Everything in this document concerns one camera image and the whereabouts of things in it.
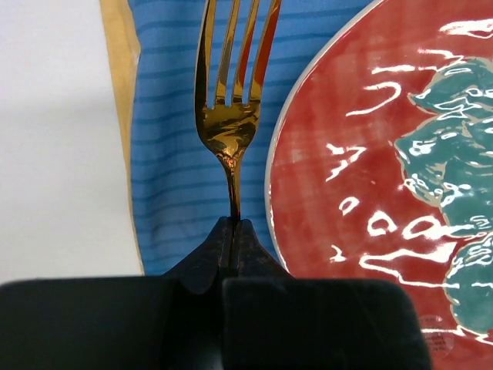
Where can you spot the gold fork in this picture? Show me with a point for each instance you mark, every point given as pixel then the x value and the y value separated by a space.
pixel 227 130

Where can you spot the blue pikachu placemat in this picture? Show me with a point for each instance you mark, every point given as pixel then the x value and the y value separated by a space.
pixel 176 185

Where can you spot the red and teal plate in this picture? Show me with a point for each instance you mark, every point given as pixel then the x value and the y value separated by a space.
pixel 380 164

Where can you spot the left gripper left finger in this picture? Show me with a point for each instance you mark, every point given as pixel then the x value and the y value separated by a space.
pixel 171 321

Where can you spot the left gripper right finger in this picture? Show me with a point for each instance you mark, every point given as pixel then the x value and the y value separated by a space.
pixel 287 323

